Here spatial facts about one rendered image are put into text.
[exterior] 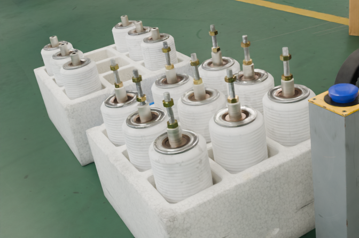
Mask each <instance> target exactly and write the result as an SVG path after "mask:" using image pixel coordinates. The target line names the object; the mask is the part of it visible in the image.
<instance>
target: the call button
mask: <svg viewBox="0 0 359 238"><path fill-rule="evenodd" d="M329 96H330V97H331V98H332V100H333V101H335V102H337V103H349V102H352V101H354V100H355V98H356V97H357V96H358V87H357V86H355V85H352V84H349V83H340V84H336V85H333V86H332V87H330V88H329Z"/></svg>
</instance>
